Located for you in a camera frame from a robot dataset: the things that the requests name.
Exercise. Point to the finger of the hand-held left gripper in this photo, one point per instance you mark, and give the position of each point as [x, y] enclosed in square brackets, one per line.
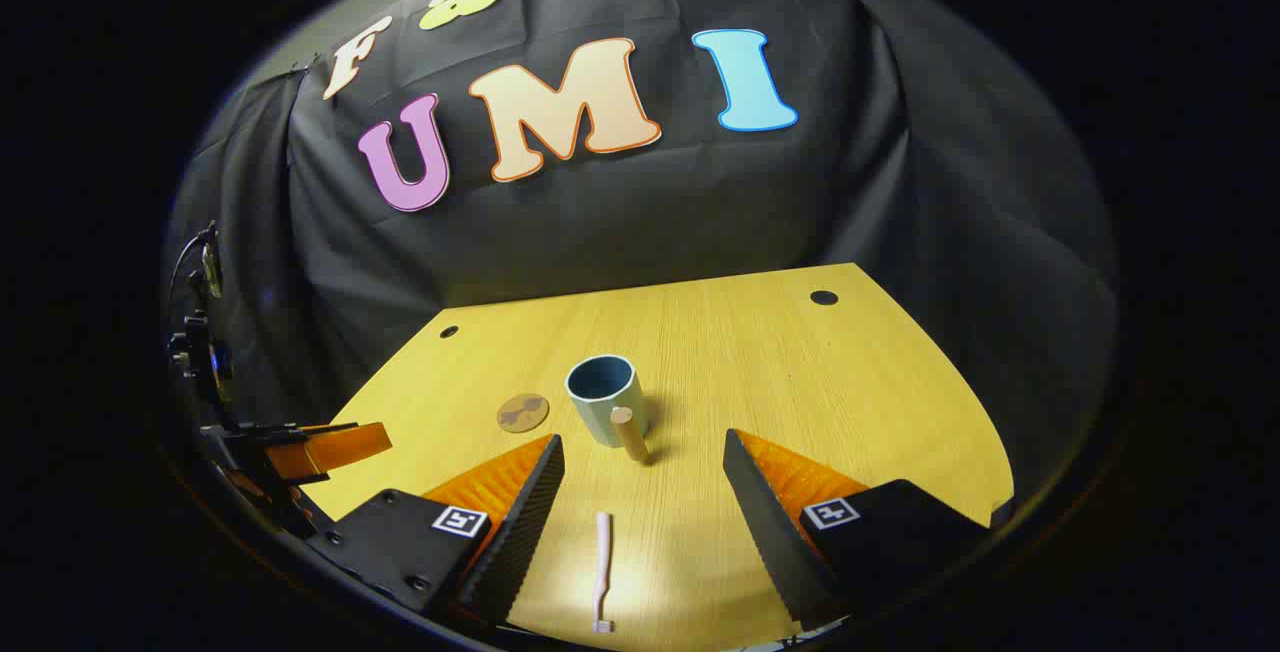
[335, 447]

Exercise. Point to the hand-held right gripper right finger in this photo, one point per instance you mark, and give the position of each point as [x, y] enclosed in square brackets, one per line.
[765, 522]

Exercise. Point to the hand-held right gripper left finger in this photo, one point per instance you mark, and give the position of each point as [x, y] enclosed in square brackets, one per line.
[525, 522]

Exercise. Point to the white toothbrush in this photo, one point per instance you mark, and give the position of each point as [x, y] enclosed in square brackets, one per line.
[603, 562]

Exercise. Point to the round wooden coaster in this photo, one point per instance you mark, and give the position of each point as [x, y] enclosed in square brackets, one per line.
[523, 413]

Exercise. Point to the wooden desktop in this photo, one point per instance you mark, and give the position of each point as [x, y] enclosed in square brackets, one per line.
[750, 362]

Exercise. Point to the black backdrop cloth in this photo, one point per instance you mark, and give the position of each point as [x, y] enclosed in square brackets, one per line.
[650, 222]

